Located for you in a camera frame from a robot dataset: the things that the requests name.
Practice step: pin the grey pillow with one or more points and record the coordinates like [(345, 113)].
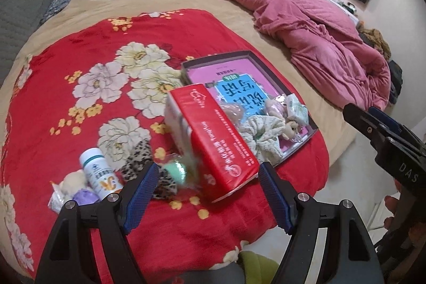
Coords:
[(20, 21)]

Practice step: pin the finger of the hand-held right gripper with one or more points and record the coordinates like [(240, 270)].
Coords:
[(382, 117), (361, 124)]

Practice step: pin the white pill bottle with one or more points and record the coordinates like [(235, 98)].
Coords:
[(96, 171)]

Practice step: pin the small plush bear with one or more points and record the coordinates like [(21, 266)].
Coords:
[(291, 130)]

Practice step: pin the white floral scrunchie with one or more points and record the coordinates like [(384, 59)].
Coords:
[(263, 134)]

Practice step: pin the person's right hand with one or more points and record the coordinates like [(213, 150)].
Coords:
[(388, 201)]

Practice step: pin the mint green makeup sponge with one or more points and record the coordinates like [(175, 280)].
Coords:
[(178, 171)]

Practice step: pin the blue patterned pillow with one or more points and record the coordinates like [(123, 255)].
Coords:
[(55, 6)]

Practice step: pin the red cardboard box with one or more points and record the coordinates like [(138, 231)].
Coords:
[(219, 151)]

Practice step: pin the pile of brown clothes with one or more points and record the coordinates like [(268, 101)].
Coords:
[(376, 37)]

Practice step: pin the red floral blanket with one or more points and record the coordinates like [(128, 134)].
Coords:
[(66, 54)]

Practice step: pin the green white tissue packet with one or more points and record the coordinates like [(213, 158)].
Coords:
[(298, 107)]

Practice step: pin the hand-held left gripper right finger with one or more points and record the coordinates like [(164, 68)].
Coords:
[(273, 197)]

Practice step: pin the green cloth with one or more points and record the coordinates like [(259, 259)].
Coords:
[(256, 265)]

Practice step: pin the pink quilt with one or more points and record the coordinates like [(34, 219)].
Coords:
[(299, 24)]

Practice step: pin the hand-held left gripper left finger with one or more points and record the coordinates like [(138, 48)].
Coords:
[(143, 194)]

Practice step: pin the dark hanging clothes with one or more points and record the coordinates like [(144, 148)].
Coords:
[(396, 81)]

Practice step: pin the leopard print scrunchie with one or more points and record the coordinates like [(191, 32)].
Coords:
[(139, 154)]

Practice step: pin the cream plush ball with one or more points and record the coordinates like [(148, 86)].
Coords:
[(73, 182)]

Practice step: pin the clear plastic packet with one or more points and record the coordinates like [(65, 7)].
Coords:
[(55, 200)]

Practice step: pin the pink box tray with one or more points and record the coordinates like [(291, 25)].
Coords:
[(233, 67)]

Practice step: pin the purple soft item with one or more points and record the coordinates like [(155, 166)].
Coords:
[(85, 197)]

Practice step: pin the pink puff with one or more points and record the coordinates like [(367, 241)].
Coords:
[(233, 112)]

